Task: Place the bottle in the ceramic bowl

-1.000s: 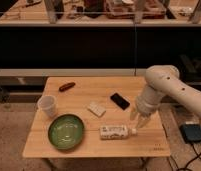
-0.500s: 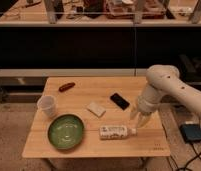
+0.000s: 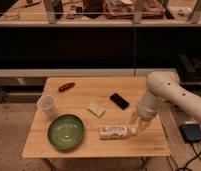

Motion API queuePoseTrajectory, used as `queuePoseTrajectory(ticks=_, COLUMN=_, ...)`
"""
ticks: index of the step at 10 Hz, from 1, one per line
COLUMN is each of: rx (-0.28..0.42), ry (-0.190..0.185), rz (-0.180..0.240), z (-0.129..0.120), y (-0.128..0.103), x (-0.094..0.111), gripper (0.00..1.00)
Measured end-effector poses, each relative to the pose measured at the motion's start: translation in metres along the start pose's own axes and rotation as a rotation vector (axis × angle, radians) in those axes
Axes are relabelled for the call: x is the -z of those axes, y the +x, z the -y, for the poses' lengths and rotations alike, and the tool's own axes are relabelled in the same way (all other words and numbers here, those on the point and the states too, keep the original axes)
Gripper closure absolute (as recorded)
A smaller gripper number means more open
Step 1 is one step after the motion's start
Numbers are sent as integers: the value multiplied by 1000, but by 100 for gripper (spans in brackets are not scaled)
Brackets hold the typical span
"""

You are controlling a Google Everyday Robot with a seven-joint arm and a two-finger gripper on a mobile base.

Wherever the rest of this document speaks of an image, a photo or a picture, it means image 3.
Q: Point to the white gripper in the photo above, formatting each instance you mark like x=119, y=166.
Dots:
x=147, y=109

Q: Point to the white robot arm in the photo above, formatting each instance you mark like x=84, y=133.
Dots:
x=163, y=84

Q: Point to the wooden table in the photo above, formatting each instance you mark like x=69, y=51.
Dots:
x=150, y=143

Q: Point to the white labelled plastic bottle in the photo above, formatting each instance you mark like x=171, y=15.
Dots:
x=115, y=132

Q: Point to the black smartphone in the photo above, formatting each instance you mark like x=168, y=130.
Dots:
x=119, y=101

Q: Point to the brown sausage toy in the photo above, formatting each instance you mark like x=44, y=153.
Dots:
x=66, y=87

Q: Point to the black foot pedal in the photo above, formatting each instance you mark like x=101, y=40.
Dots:
x=190, y=132

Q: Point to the green ceramic bowl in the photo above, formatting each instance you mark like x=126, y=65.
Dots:
x=66, y=132

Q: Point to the long shelf workbench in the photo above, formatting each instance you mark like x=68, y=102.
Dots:
x=32, y=47

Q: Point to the white paper cup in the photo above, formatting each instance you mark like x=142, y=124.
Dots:
x=47, y=105

